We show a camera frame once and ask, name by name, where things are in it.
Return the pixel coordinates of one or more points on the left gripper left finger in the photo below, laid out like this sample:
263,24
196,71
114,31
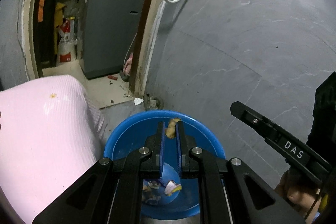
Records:
110,189

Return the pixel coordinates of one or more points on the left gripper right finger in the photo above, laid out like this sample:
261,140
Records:
229,191

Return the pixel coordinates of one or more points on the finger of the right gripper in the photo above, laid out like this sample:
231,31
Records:
273,134

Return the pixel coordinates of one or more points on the yellow food scrap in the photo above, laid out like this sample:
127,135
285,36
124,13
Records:
171,128

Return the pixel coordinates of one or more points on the trash pile in bucket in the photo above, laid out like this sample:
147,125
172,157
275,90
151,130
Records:
159,193

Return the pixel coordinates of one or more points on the operator right hand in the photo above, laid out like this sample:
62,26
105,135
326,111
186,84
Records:
302,194

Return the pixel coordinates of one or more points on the blue plastic bucket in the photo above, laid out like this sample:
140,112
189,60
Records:
132,133

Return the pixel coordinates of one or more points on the pink tablecloth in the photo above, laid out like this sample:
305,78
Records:
51,133

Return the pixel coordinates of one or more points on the white paper scrap on floor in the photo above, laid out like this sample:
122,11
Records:
138,101

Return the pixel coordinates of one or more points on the pink slipper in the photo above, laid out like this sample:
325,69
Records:
127,65

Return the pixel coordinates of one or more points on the red white sack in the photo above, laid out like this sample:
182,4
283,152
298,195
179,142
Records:
66,48

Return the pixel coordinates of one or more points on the wooden door frame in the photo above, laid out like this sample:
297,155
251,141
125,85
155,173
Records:
142,46

